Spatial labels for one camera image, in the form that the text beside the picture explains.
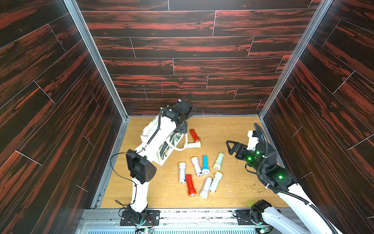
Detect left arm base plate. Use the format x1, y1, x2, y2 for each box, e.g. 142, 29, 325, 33
120, 209, 161, 227

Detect white printed tote bag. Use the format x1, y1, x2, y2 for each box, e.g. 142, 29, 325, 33
135, 116, 188, 166

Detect white flashlight yellow head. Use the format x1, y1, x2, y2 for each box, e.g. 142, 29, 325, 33
191, 157, 203, 177

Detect aluminium corner post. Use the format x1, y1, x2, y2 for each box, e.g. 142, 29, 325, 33
259, 0, 333, 121
63, 0, 128, 121

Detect lavender white flashlight front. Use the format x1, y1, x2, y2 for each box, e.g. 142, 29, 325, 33
199, 177, 213, 199

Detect aluminium corner post right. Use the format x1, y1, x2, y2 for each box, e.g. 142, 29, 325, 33
259, 0, 333, 121

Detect blue flashlight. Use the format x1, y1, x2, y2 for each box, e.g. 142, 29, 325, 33
202, 155, 210, 175

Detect cream flashlight lying sideways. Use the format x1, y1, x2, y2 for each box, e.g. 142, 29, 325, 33
186, 141, 201, 149

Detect red flashlight front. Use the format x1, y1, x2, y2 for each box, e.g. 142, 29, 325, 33
186, 174, 196, 197

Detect aluminium corner post left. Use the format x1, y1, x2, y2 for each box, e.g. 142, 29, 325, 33
63, 0, 128, 121

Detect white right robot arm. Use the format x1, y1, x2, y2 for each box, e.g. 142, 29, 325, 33
226, 124, 341, 234

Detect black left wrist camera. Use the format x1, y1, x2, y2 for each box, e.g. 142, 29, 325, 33
170, 99, 193, 117

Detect pale green flashlight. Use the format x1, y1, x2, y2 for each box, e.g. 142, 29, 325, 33
209, 171, 223, 193
213, 152, 225, 171

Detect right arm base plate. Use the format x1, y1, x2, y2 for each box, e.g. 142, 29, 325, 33
232, 209, 256, 226

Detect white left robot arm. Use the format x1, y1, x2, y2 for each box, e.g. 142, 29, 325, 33
126, 115, 188, 216

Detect red flashlight near bag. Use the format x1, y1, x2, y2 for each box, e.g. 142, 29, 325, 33
190, 129, 201, 142

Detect aluminium front rail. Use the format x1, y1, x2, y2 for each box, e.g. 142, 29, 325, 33
76, 208, 305, 234

